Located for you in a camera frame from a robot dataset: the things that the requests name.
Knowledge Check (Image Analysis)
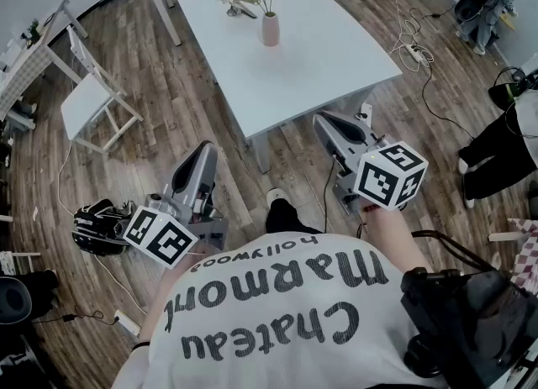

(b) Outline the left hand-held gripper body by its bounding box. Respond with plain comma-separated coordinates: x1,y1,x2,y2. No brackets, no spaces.
123,187,230,270

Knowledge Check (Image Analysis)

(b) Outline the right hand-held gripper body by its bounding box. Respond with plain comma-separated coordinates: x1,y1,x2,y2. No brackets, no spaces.
332,133,429,214

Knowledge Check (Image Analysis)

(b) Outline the pink ceramic vase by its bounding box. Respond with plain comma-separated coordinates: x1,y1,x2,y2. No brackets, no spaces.
261,12,282,47

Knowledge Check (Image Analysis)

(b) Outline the person's right forearm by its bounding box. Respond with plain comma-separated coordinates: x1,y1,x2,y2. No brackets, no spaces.
361,205,436,279

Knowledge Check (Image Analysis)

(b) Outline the black shoulder bag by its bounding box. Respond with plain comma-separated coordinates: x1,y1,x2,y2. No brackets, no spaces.
398,229,538,389

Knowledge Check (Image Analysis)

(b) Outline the black and white backpack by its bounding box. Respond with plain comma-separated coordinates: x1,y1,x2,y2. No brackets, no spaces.
71,198,136,257

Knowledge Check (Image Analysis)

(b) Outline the person's white shoe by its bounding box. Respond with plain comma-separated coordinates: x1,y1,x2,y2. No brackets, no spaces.
266,187,292,204

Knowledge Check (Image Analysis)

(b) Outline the white table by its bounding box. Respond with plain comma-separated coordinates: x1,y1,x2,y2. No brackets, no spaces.
174,0,404,175

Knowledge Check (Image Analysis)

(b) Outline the person's black trouser leg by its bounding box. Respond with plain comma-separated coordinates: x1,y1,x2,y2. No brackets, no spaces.
265,197,325,238

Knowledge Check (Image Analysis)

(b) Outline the white wooden chair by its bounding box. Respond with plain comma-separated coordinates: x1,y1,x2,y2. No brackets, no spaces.
60,24,145,155

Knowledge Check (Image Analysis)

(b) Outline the white printed t-shirt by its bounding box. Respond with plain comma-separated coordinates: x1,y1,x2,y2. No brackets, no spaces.
111,231,462,389

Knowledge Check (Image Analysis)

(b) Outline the red checkered cloth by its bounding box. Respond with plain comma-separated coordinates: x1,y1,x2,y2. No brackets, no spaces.
506,218,538,297

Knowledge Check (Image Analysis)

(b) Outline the silver metal tool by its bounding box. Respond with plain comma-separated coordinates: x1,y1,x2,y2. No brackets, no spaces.
226,0,258,19

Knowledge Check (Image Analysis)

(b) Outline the grey round padded seat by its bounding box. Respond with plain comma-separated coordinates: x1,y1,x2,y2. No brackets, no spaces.
0,276,34,326

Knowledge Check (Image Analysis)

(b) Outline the desk with checked cloth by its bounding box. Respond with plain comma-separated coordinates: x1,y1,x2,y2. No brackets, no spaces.
0,0,89,122

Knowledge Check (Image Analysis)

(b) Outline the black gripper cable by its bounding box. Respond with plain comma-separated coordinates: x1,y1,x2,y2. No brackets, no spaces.
322,159,338,234

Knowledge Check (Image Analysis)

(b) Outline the black floor cable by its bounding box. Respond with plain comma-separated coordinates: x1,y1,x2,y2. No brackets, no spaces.
409,7,478,141

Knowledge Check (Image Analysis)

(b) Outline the thin white floor cable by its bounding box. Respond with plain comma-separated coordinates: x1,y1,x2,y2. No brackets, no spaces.
56,142,146,323

